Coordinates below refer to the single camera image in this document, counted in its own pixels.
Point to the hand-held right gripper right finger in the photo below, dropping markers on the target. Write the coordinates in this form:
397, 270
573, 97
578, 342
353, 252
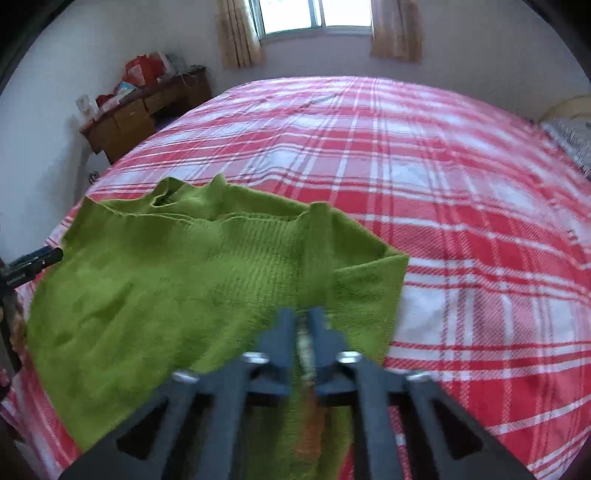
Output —
319, 337

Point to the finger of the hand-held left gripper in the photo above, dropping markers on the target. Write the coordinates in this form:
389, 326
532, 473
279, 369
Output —
44, 256

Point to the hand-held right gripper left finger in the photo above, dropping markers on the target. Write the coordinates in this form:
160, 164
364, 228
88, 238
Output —
285, 337

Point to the green striped knit sweater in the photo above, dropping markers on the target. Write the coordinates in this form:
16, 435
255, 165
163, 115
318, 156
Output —
161, 277

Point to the white upright card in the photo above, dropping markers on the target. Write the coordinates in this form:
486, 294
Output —
87, 107

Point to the brown wooden desk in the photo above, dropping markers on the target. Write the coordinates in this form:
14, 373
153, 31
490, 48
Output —
138, 115

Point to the bed with red plaid sheet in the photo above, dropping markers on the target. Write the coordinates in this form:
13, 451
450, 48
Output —
438, 207

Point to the red gift box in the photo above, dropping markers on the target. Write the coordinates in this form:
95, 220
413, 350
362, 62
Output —
144, 69

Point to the peach curtain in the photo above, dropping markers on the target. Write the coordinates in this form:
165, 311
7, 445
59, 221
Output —
397, 30
239, 32

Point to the floral grey pillow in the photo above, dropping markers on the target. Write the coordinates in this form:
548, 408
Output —
570, 138

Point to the sliding glass window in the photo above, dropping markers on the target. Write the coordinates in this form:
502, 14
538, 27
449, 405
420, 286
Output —
316, 16

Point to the cream wooden headboard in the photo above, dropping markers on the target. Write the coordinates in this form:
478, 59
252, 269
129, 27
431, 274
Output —
565, 107

